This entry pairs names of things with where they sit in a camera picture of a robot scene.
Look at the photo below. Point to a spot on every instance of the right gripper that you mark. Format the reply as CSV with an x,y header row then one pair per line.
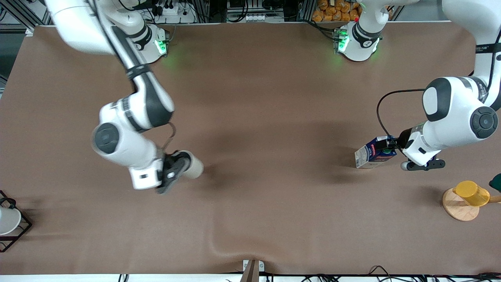
x,y
169,161

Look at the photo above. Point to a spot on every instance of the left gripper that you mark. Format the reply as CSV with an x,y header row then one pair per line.
x,y
404,138

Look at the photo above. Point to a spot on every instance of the grey ceramic mug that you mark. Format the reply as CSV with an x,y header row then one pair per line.
x,y
193,169

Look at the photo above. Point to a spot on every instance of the blue milk carton green cap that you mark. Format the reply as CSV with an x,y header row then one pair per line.
x,y
372,154

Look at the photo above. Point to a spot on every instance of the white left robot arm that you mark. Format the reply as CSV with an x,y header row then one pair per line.
x,y
454,113

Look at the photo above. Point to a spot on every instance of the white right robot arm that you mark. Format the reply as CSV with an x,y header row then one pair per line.
x,y
117,145

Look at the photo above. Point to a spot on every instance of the yellow plastic cup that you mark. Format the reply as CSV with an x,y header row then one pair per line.
x,y
471,193

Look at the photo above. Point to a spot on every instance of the round wooden cup stand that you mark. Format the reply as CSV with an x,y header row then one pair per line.
x,y
458,209

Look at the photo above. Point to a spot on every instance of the dark green plastic cup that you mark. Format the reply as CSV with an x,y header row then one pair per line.
x,y
496,183

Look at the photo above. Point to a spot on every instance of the white cup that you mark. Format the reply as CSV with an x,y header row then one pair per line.
x,y
8,220

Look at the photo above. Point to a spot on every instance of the brown table cover mat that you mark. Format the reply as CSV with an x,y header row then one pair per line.
x,y
274,117

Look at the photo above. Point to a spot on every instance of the white power strip with plugs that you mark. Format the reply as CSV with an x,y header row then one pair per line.
x,y
176,11

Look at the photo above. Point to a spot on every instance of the orange snack pile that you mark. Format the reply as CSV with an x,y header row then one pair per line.
x,y
332,11

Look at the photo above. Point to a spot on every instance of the long white power strip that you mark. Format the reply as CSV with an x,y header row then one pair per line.
x,y
264,17

